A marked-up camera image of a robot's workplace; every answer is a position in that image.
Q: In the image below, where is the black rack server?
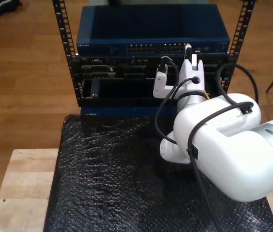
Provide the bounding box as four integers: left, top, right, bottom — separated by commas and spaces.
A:
78, 56, 229, 79

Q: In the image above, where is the black rack shelf tray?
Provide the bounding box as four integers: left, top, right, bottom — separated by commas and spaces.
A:
78, 77, 224, 107

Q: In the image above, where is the blue base unit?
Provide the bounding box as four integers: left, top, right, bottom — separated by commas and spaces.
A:
80, 105, 180, 117

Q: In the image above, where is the black bubble mat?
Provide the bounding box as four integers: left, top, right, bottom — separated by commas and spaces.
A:
43, 113, 273, 232

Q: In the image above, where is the dark sneaker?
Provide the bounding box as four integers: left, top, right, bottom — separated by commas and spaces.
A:
0, 0, 22, 15

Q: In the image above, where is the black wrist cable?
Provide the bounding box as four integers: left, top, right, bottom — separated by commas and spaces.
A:
165, 76, 200, 100

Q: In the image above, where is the blue network switch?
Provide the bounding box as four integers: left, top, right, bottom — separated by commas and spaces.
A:
76, 3, 231, 57

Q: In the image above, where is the black camera cable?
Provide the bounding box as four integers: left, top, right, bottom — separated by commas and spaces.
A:
154, 56, 259, 232

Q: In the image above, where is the black perforated rack post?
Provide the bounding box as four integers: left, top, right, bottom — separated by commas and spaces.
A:
52, 0, 84, 107
217, 0, 257, 107

